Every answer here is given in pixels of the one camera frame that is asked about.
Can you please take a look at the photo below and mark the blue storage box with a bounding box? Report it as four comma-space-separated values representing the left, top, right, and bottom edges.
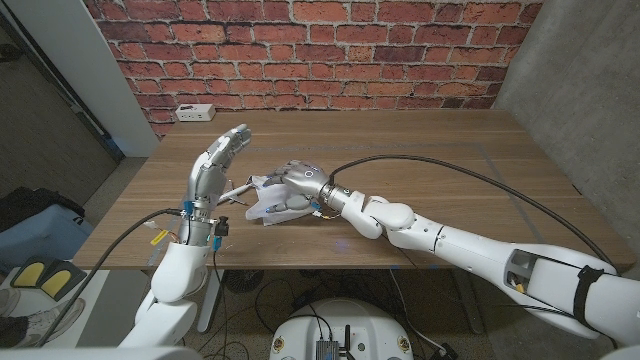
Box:
0, 203, 95, 271

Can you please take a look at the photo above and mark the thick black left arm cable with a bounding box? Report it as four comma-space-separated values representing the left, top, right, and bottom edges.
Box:
34, 208, 184, 349

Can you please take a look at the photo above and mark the white toy plane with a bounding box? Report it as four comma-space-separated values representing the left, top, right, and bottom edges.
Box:
217, 179, 256, 206

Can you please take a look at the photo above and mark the grey table leg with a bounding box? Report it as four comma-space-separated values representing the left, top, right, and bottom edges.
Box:
452, 269, 485, 335

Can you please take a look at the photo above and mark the black round fan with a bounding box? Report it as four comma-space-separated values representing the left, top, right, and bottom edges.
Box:
223, 269, 265, 295

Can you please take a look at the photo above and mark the white table leg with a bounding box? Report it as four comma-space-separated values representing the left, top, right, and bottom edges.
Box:
197, 269, 225, 334

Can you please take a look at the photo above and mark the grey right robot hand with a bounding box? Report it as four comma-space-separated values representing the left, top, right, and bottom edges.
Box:
263, 159, 332, 214

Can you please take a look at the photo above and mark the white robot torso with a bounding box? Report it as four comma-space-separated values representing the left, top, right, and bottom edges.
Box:
269, 297, 415, 360

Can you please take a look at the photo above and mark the red brick printed backdrop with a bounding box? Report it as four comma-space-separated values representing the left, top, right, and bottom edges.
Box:
82, 0, 545, 139

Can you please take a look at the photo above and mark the black bag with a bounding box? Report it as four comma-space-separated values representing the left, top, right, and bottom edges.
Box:
0, 187, 86, 234

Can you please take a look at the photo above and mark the white handkerchief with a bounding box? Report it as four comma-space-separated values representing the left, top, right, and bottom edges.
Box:
244, 172, 326, 227

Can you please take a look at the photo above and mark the yellow black foot pedal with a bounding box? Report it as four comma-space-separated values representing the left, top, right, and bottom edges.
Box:
39, 259, 88, 302
10, 257, 51, 289

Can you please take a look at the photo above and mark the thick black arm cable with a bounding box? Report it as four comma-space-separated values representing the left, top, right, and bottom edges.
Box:
34, 208, 184, 349
327, 154, 619, 271

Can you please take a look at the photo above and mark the white power strip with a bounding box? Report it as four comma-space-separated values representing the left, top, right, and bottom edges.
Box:
174, 103, 217, 123

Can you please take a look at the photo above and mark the thin black left wrist cable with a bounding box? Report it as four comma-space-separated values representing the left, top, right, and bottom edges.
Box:
212, 249, 231, 359

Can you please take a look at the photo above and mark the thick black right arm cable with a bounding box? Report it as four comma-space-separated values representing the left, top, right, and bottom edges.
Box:
327, 154, 619, 271

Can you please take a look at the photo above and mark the grey sneaker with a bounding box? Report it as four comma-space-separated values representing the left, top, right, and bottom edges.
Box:
14, 298, 85, 349
0, 287, 22, 319

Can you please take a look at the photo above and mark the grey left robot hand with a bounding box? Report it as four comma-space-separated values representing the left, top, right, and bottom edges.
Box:
186, 123, 253, 207

